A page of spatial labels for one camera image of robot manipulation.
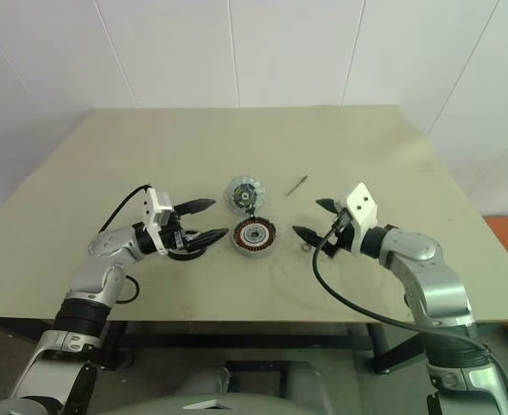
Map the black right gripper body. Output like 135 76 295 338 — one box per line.
322 207 355 259

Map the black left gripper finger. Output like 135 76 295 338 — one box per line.
186 227 231 252
174 198 217 217

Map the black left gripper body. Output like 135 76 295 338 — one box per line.
161 207 197 258

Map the silver motor end cap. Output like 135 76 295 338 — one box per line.
223 173 268 216

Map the copper wound motor stator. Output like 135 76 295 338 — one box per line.
232 216 281 259

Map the thin metal pin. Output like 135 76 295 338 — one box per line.
285 174 309 197

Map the dark grey rounded shape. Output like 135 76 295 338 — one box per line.
279 361 340 415
166 366 233 397

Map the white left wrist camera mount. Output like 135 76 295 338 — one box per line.
142 187 177 258

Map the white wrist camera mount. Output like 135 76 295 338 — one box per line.
142 187 177 258
337 182 381 257

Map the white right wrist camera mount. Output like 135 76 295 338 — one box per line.
337 182 381 257

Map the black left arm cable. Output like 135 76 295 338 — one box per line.
98 184 156 304

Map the black table frame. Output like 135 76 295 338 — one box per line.
105 321 411 375

